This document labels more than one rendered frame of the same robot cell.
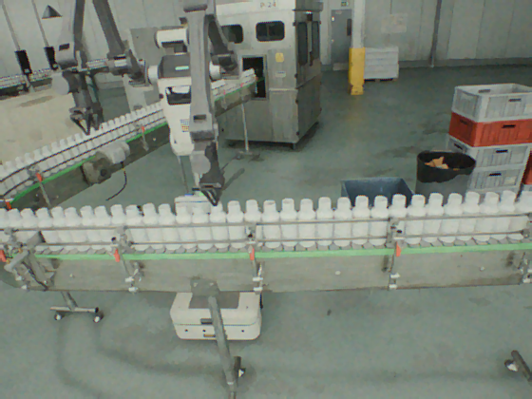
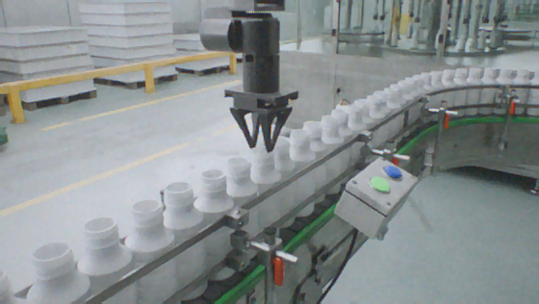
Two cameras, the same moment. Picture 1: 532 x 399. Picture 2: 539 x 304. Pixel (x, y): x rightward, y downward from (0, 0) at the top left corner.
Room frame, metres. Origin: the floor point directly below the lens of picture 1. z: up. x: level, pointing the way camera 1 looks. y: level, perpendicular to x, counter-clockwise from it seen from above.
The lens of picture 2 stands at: (1.26, -0.39, 1.40)
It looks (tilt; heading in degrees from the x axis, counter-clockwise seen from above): 20 degrees down; 120
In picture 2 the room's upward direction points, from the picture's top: straight up
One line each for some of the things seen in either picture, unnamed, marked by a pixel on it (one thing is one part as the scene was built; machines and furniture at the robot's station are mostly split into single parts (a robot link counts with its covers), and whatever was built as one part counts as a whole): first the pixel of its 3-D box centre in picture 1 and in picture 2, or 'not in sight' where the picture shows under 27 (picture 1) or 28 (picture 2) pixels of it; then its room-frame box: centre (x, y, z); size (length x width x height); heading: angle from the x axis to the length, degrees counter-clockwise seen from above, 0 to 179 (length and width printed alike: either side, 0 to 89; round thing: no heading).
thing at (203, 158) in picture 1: (203, 146); (238, 13); (0.89, 0.17, 1.38); 0.12 x 0.09 x 0.12; 175
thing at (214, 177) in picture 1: (210, 171); (261, 77); (0.93, 0.16, 1.28); 0.10 x 0.07 x 0.07; 174
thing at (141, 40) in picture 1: (144, 78); not in sight; (6.90, 2.25, 0.96); 0.82 x 0.50 x 1.91; 156
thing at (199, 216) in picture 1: (201, 226); (279, 183); (0.93, 0.23, 1.08); 0.06 x 0.06 x 0.17
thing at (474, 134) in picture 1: (491, 125); not in sight; (2.67, -2.09, 0.78); 0.61 x 0.41 x 0.22; 91
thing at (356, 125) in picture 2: (123, 227); (352, 140); (0.97, 0.52, 1.08); 0.06 x 0.06 x 0.17
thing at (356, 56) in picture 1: (355, 70); not in sight; (8.30, -2.50, 0.55); 0.40 x 0.40 x 1.10; 84
